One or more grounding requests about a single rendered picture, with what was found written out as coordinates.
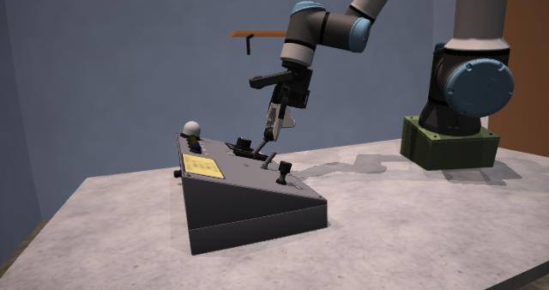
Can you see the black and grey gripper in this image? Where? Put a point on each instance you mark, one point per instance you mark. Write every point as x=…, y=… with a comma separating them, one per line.
x=285, y=94

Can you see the dark grey control console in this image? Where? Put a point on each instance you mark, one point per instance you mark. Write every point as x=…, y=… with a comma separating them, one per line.
x=241, y=198

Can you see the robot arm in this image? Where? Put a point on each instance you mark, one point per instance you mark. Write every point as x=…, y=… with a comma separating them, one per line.
x=476, y=79

